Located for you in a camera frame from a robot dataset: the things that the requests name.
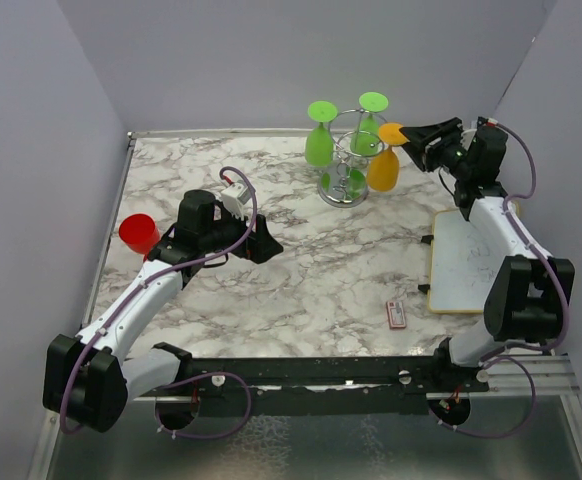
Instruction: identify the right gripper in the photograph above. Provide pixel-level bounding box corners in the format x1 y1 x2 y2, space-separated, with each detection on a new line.
400 119 473 181

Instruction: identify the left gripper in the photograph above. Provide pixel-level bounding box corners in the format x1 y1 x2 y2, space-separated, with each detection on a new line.
201 201 284 264

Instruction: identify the red wine glass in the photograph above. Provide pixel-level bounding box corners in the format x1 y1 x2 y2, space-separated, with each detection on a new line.
118 213 161 261

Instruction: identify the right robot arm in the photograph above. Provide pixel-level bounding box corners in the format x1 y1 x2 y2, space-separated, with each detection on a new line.
400 117 575 391

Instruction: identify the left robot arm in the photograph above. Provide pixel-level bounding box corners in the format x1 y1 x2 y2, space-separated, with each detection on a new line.
42 182 283 432

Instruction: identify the orange wine glass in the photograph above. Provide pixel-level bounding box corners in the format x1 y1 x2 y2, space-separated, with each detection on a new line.
366 123 408 192

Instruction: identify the rear green wine glass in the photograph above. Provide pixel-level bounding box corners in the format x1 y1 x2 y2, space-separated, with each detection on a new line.
350 92 389 157

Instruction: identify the green wine glass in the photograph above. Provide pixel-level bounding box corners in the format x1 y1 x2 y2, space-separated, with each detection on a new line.
305 100 338 167
350 92 389 157

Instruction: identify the chrome wine glass rack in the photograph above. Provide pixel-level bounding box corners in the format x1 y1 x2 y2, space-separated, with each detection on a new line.
318 107 386 208

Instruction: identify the left green wine glass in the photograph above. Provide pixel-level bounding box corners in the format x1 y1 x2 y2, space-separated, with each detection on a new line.
305 100 338 167

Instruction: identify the small whiteboard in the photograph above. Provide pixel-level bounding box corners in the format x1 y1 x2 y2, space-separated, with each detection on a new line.
427 197 526 314

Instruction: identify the red white eraser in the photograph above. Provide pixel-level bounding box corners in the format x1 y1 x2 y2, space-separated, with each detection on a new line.
386 301 406 329

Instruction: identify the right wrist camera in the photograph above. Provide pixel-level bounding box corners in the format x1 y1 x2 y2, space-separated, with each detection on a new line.
461 116 499 149

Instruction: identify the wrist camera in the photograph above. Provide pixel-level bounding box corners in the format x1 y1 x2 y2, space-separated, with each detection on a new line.
220 173 251 219
461 116 499 149

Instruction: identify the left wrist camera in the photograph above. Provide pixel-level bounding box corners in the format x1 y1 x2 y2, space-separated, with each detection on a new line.
220 173 251 219

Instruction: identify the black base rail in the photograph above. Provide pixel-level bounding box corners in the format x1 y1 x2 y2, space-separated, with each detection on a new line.
155 342 488 418

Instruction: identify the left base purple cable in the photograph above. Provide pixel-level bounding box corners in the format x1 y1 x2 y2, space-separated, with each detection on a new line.
154 372 254 442

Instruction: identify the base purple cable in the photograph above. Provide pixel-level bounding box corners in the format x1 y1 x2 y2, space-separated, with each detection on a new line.
154 372 254 442
435 355 537 439

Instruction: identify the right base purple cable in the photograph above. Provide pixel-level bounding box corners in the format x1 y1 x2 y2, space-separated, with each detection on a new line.
435 355 537 439

